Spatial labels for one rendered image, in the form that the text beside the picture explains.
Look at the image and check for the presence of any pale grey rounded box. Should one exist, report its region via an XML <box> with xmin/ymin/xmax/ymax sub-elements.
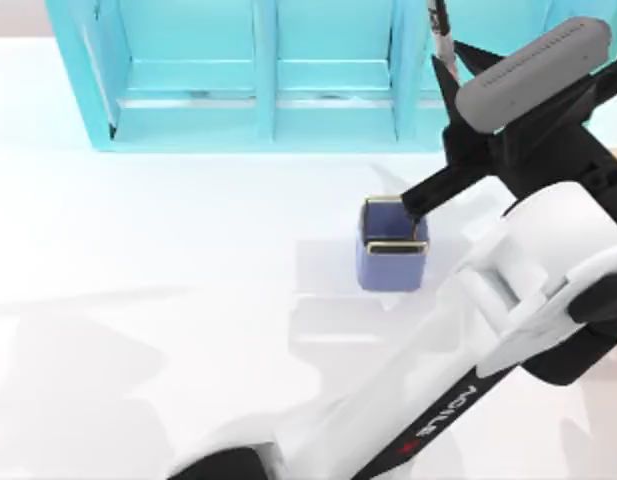
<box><xmin>454</xmin><ymin>16</ymin><xmax>613</xmax><ymax>137</ymax></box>

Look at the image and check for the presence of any black and white patterned book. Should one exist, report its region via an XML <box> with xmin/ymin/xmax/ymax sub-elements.
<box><xmin>426</xmin><ymin>0</ymin><xmax>461</xmax><ymax>84</ymax></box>

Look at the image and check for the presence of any blue square cup gold rim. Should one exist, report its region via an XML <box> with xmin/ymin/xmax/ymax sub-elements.
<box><xmin>356</xmin><ymin>195</ymin><xmax>431</xmax><ymax>293</ymax></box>

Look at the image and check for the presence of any light blue rack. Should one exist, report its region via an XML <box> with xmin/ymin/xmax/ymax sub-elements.
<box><xmin>44</xmin><ymin>0</ymin><xmax>597</xmax><ymax>154</ymax></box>

